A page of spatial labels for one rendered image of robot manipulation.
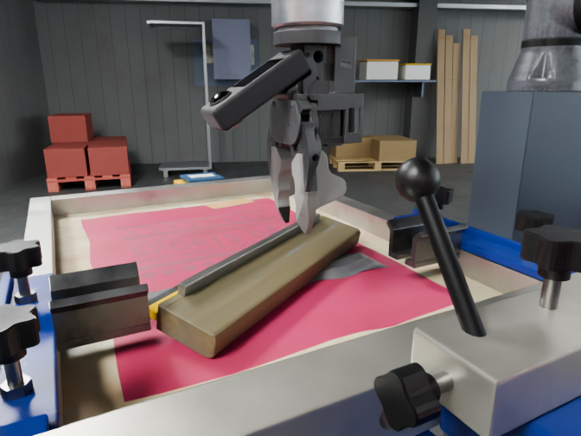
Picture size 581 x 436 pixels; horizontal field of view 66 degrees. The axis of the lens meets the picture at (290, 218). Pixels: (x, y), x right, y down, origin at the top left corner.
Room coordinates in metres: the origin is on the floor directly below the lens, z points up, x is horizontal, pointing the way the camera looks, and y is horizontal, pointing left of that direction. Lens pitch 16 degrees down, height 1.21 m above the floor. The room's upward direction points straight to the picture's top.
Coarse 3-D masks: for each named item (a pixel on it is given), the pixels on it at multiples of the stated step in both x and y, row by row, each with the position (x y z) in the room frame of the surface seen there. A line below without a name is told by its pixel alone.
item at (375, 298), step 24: (384, 264) 0.63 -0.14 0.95; (312, 288) 0.54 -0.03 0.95; (336, 288) 0.54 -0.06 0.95; (360, 288) 0.54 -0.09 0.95; (384, 288) 0.54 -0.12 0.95; (408, 288) 0.54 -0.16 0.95; (432, 288) 0.54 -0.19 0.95; (312, 312) 0.48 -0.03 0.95; (336, 312) 0.48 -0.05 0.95; (360, 312) 0.48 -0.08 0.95; (384, 312) 0.48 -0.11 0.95; (408, 312) 0.48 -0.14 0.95; (336, 336) 0.42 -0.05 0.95
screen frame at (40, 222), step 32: (96, 192) 0.95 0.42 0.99; (128, 192) 0.95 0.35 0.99; (160, 192) 0.98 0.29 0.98; (192, 192) 1.02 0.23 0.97; (224, 192) 1.05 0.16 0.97; (256, 192) 1.09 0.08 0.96; (32, 224) 0.71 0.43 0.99; (352, 224) 0.83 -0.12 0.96; (384, 224) 0.74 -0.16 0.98; (480, 256) 0.57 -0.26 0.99; (512, 288) 0.52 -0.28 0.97; (416, 320) 0.39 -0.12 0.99; (96, 416) 0.26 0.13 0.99
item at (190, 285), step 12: (288, 228) 0.63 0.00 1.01; (300, 228) 0.65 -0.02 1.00; (264, 240) 0.57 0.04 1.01; (276, 240) 0.59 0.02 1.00; (240, 252) 0.53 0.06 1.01; (252, 252) 0.54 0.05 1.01; (216, 264) 0.49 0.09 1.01; (228, 264) 0.50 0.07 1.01; (240, 264) 0.52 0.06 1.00; (192, 276) 0.45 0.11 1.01; (204, 276) 0.46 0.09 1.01; (216, 276) 0.48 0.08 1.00; (180, 288) 0.44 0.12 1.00; (192, 288) 0.44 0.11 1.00
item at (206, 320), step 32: (320, 224) 0.70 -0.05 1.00; (256, 256) 0.55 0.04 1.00; (288, 256) 0.56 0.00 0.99; (320, 256) 0.58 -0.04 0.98; (224, 288) 0.46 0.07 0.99; (256, 288) 0.47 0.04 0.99; (288, 288) 0.50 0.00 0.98; (160, 320) 0.41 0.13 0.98; (192, 320) 0.39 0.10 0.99; (224, 320) 0.40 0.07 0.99; (256, 320) 0.44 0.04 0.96
